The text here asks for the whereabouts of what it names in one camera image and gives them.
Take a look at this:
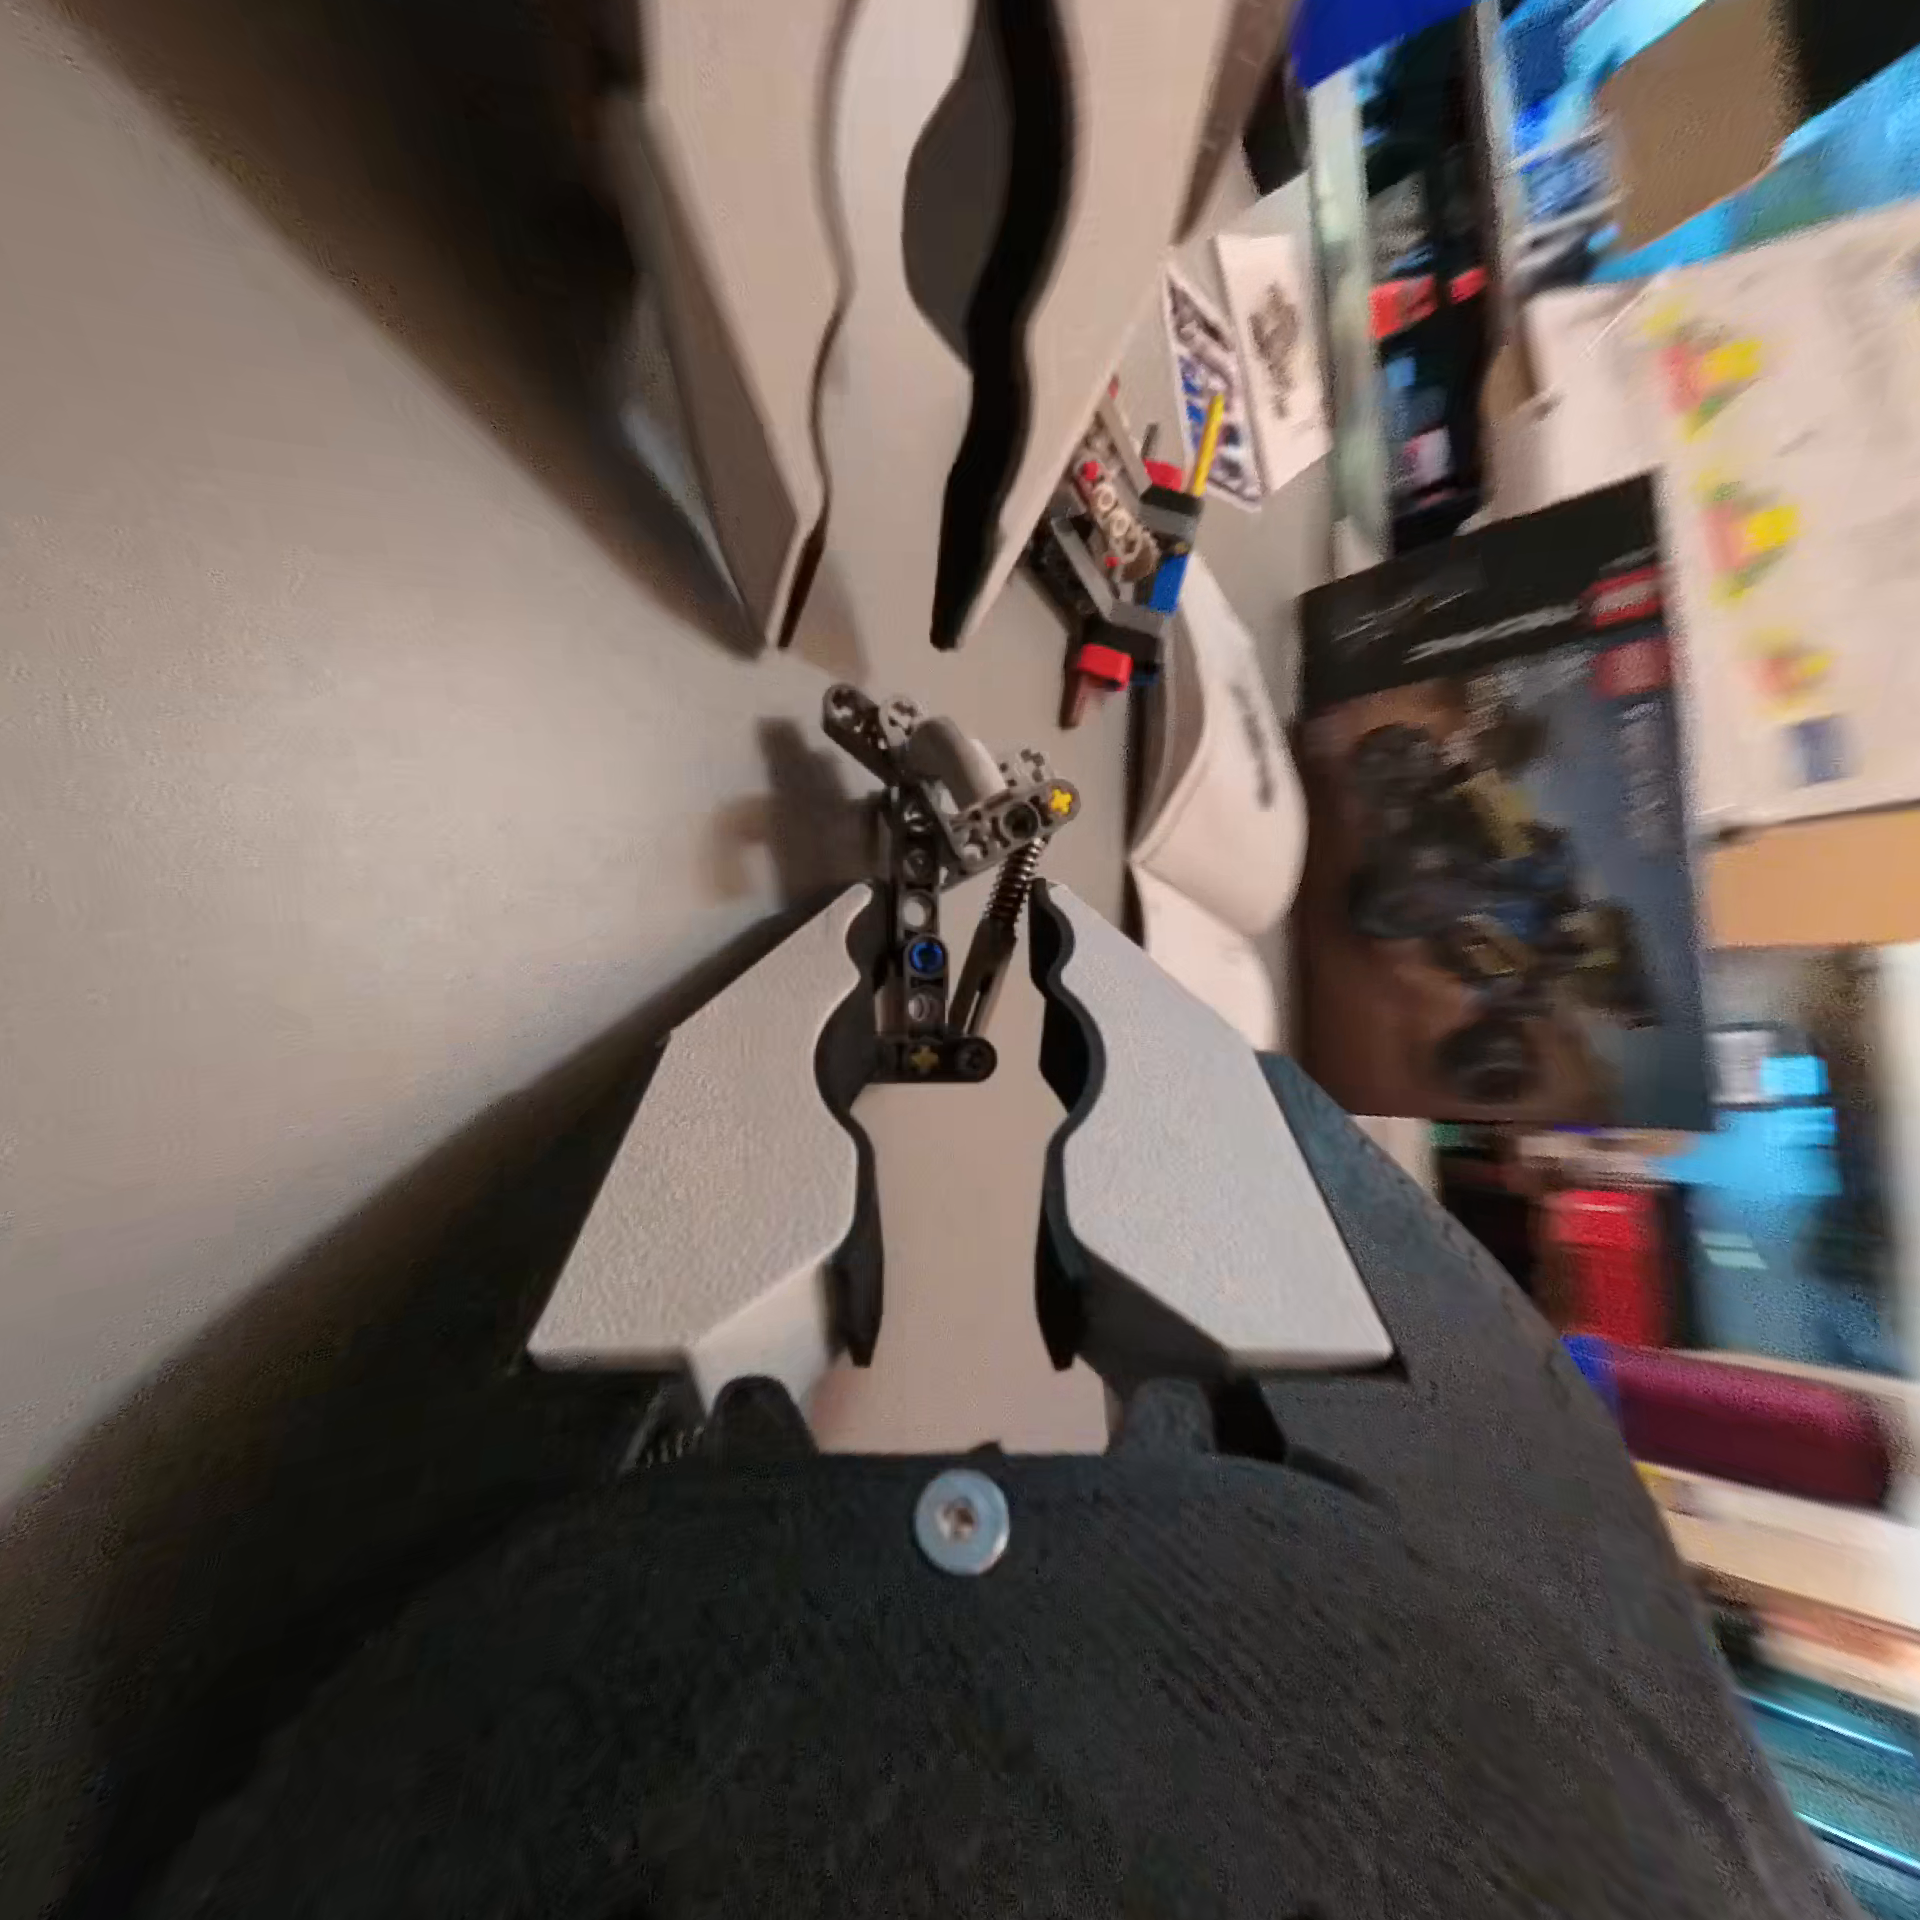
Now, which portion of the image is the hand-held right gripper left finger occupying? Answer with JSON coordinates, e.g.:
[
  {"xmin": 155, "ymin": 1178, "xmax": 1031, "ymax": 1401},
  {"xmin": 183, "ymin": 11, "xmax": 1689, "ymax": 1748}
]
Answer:
[{"xmin": 529, "ymin": 884, "xmax": 882, "ymax": 1400}]

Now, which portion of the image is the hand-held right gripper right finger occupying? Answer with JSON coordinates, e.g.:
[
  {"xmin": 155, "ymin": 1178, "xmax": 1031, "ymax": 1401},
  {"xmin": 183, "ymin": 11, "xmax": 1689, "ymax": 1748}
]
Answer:
[{"xmin": 1029, "ymin": 884, "xmax": 1398, "ymax": 1377}]

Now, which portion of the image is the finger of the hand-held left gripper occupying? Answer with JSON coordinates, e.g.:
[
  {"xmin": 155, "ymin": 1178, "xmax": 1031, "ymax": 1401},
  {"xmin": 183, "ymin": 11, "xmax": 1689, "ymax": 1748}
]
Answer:
[
  {"xmin": 601, "ymin": 0, "xmax": 869, "ymax": 653},
  {"xmin": 898, "ymin": 0, "xmax": 1250, "ymax": 653}
]

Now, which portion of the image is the grey lego suspension assembly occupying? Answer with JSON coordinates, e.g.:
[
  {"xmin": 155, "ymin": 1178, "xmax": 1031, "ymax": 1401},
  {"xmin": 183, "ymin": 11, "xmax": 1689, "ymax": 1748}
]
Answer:
[{"xmin": 823, "ymin": 682, "xmax": 1082, "ymax": 1085}]

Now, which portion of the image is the lego sticker sheet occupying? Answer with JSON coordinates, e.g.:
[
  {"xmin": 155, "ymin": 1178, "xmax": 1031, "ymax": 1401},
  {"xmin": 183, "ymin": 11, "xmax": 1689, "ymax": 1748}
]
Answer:
[{"xmin": 1159, "ymin": 261, "xmax": 1273, "ymax": 516}]

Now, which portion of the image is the multicolour lego chassis assembly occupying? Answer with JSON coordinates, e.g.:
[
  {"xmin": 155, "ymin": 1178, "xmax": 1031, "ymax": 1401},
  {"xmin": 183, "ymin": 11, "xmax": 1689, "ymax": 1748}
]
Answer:
[{"xmin": 1027, "ymin": 380, "xmax": 1234, "ymax": 732}]

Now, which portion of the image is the lego instruction booklet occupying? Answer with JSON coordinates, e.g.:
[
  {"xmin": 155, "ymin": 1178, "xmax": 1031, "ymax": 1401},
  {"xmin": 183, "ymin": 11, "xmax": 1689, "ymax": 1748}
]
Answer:
[{"xmin": 1128, "ymin": 573, "xmax": 1310, "ymax": 981}]

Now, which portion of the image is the lego set box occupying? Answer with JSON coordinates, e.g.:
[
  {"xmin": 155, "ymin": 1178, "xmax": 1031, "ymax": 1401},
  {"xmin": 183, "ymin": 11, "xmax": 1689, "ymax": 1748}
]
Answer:
[{"xmin": 1291, "ymin": 473, "xmax": 1714, "ymax": 1133}]

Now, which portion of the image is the blue plastic storage bin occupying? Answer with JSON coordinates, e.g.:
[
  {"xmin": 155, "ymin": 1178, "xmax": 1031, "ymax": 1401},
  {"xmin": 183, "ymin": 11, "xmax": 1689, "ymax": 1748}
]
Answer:
[{"xmin": 1291, "ymin": 0, "xmax": 1503, "ymax": 87}]

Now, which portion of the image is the white printed leaflet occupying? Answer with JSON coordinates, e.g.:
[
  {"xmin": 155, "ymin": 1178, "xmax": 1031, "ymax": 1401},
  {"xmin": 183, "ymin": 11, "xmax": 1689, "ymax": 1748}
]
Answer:
[{"xmin": 1210, "ymin": 230, "xmax": 1332, "ymax": 485}]

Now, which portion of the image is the dark printed box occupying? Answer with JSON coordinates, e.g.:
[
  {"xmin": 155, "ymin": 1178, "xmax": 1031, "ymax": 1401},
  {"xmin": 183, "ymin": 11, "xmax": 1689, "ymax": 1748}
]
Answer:
[{"xmin": 1310, "ymin": 29, "xmax": 1509, "ymax": 559}]

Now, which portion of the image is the red container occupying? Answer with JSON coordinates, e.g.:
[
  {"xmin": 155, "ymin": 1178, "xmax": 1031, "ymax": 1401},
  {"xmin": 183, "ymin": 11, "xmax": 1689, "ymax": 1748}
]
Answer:
[{"xmin": 1541, "ymin": 1191, "xmax": 1668, "ymax": 1347}]

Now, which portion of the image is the brown cardboard flap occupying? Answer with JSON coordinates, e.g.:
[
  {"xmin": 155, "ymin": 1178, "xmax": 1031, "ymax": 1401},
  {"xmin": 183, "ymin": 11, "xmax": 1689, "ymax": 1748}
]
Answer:
[{"xmin": 1590, "ymin": 9, "xmax": 1807, "ymax": 253}]

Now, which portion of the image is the maroon bottle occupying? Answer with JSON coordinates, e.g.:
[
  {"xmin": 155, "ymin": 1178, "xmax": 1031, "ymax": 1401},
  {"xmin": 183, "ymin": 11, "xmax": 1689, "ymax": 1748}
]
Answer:
[{"xmin": 1608, "ymin": 1342, "xmax": 1895, "ymax": 1513}]

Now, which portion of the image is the white instruction sheet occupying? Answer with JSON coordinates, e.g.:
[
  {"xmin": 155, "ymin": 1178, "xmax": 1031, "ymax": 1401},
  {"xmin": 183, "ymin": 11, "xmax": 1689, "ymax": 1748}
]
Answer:
[{"xmin": 1515, "ymin": 241, "xmax": 1920, "ymax": 949}]

